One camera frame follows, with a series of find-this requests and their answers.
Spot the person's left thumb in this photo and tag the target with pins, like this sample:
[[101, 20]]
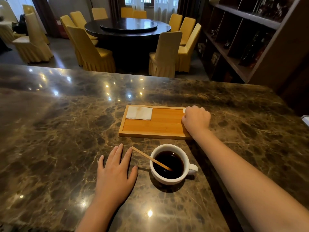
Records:
[[133, 175]]

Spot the person's left hand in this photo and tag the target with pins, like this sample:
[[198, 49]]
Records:
[[112, 181]]

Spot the dark brown curtain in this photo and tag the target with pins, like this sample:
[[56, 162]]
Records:
[[45, 14], [189, 8]]

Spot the person's left forearm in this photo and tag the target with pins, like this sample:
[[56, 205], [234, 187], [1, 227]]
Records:
[[96, 218]]

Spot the wooden stir stick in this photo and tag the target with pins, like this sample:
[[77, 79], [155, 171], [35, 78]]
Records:
[[147, 157]]

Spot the white sheer curtain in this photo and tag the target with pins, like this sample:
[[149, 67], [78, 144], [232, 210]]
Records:
[[165, 8]]

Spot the folded white napkin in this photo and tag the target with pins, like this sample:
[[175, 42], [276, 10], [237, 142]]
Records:
[[139, 113]]

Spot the white object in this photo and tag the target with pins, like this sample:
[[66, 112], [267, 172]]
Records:
[[305, 120]]

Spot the person's left middle finger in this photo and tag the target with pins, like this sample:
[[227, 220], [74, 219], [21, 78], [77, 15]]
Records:
[[118, 155]]

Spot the rectangular wooden tray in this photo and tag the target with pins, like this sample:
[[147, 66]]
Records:
[[159, 126]]

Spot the person's right hand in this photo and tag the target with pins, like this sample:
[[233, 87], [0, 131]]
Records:
[[196, 120]]

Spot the person's left little finger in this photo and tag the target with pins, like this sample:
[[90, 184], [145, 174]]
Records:
[[100, 163]]

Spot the person's right forearm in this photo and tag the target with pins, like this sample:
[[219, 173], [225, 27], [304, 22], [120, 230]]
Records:
[[246, 181]]

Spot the black bag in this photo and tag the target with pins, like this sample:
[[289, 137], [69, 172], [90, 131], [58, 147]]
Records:
[[21, 26]]

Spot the round dark dining table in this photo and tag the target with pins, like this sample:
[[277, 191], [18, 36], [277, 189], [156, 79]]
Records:
[[125, 38]]

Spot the person's right fingers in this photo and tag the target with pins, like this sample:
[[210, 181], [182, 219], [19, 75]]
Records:
[[195, 109]]

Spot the white ceramic cup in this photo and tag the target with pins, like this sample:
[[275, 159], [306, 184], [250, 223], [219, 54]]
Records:
[[183, 158]]

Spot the dark wooden shelf unit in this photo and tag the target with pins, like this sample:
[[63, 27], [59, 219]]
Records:
[[253, 38]]

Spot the dark round turntable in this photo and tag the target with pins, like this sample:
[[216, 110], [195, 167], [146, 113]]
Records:
[[129, 25]]

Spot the black coffee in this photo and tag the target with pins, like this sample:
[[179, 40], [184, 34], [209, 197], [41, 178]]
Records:
[[172, 161]]

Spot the group of yellow covered chairs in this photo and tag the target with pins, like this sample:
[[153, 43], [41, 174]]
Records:
[[93, 54]]

